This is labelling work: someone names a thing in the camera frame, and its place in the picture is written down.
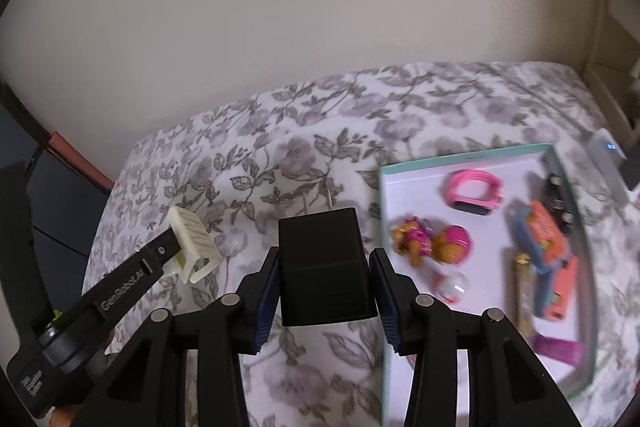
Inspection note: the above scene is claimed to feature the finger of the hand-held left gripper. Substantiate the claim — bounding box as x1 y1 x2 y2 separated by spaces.
136 228 183 282

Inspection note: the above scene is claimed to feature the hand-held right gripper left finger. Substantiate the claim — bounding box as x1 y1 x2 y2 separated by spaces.
75 246 281 427

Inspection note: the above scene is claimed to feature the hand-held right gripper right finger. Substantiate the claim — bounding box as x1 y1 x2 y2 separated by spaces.
368 248 583 427

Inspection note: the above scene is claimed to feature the cream plastic clip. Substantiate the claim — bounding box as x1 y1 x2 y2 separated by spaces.
167 206 222 284

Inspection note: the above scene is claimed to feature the orange glue bottle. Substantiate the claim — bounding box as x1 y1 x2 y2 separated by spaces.
431 271 472 305

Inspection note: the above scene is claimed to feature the orange puppy toy figure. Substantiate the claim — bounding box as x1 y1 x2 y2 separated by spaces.
390 216 435 268

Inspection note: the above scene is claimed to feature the black charger plug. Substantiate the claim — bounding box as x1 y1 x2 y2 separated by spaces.
277 189 377 328

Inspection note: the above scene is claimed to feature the pink helmet puppy toy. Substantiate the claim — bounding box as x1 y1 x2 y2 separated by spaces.
431 224 473 267

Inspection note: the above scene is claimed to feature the teal tray box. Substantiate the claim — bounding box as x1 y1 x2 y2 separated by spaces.
377 143 598 427

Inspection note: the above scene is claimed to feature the gold harmonica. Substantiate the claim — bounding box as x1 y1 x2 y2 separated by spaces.
510 252 535 338

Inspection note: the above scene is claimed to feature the pink watch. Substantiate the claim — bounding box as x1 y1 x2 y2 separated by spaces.
446 169 506 215

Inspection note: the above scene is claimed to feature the small orange blue eraser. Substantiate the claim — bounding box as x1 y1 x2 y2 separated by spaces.
532 254 581 323

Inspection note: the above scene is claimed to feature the large orange blue block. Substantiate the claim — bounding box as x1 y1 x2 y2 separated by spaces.
509 201 566 278

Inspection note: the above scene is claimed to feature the purple tube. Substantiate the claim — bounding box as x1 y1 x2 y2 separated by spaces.
531 333 587 365

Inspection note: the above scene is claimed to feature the dark toy car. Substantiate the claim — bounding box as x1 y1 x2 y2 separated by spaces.
542 173 575 228

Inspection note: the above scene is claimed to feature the dark blue cabinet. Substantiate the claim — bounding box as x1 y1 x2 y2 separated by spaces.
0 97 117 323

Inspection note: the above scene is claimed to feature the floral grey blanket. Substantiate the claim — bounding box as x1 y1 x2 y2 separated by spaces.
82 61 640 427

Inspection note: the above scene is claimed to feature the white power strip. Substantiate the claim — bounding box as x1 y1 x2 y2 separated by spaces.
586 127 640 202

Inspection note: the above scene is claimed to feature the large black power adapter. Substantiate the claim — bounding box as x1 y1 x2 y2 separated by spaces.
617 157 640 190

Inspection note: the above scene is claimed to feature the white wooden frame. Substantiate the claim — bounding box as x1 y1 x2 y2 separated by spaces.
582 0 640 132

